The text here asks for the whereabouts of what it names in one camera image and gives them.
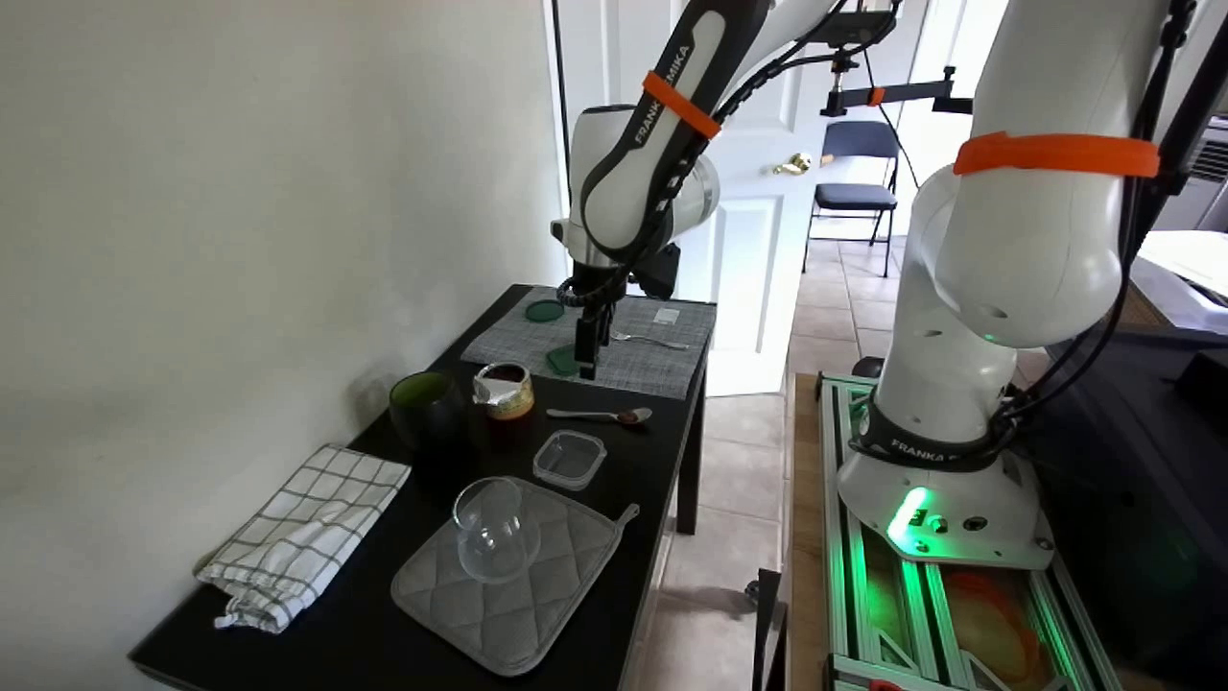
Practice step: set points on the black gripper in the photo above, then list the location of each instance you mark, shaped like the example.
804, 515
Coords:
592, 293

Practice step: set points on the silver spoon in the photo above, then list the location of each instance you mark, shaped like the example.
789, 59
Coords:
628, 418

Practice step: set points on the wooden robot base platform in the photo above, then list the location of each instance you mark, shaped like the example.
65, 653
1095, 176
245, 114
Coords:
922, 629

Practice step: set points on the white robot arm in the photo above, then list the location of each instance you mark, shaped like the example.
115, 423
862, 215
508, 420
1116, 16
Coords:
1013, 243

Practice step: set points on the small clear plastic lunchbox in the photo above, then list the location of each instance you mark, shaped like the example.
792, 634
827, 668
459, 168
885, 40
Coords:
569, 458

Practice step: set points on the green rectangular lid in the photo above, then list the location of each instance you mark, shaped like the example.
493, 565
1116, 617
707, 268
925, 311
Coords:
563, 364

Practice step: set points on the grey woven placemat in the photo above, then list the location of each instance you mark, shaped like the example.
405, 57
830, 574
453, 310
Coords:
652, 343

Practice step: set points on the green round lid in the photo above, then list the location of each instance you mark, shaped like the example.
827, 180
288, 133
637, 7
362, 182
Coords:
542, 310

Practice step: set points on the open tin can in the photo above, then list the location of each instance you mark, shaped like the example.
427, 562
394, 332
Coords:
505, 391

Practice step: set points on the dark green cup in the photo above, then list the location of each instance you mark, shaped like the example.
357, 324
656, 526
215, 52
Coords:
419, 409

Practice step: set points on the white door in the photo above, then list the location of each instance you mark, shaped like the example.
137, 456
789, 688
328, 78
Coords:
744, 254

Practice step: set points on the clear glass bowl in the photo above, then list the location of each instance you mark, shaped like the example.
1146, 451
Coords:
493, 531

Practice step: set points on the black side table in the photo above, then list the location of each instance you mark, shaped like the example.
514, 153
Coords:
355, 639

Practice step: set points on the grey quilted pot holder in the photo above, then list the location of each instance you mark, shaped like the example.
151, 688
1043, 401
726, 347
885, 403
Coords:
508, 629

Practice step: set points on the blue folding chair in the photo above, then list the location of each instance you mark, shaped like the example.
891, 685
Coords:
866, 180

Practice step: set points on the white checkered dish towel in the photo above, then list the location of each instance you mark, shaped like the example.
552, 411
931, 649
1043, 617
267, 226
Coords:
288, 552

